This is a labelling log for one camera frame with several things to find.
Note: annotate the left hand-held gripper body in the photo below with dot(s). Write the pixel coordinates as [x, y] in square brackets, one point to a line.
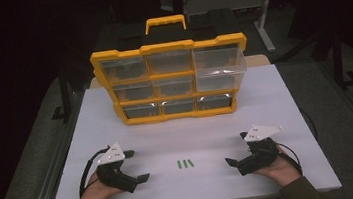
[113, 177]

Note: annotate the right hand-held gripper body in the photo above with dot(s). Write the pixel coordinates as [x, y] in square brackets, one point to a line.
[261, 157]

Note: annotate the green plastic stick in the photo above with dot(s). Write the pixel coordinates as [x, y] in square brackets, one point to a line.
[191, 163]
[185, 164]
[179, 164]

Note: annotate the large clear plastic drawer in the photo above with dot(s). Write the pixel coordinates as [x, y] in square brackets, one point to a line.
[217, 64]

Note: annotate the yellow organizer cabinet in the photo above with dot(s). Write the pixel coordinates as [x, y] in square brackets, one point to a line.
[168, 46]

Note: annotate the person's left hand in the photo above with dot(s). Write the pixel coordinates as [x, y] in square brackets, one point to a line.
[94, 194]

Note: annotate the person's right hand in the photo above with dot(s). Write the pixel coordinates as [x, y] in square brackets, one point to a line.
[283, 171]

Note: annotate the black metal stand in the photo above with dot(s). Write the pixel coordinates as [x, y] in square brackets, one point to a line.
[65, 98]
[337, 61]

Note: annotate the set of small clear drawers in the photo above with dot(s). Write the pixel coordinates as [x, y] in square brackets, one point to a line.
[124, 68]

